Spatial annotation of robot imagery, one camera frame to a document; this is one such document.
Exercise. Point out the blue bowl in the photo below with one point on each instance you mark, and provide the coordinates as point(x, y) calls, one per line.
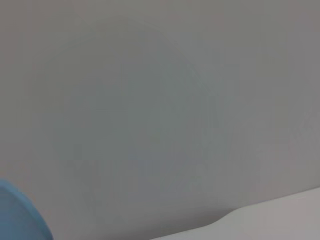
point(17, 212)

